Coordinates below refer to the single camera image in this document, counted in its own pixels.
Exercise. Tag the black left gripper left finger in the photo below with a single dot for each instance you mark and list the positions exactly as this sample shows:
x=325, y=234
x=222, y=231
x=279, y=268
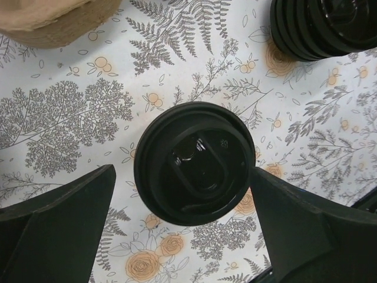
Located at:
x=54, y=237

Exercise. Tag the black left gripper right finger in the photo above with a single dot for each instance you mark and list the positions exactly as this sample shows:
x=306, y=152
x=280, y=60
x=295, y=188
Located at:
x=313, y=239

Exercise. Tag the black plastic cup lid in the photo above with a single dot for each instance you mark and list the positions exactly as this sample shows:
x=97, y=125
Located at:
x=193, y=163

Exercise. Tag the floral tablecloth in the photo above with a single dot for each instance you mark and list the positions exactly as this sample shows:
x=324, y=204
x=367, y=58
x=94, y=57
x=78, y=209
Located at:
x=67, y=111

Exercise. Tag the brown pulp cup carrier stack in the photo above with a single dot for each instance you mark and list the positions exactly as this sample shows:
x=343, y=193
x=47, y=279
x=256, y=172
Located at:
x=53, y=24

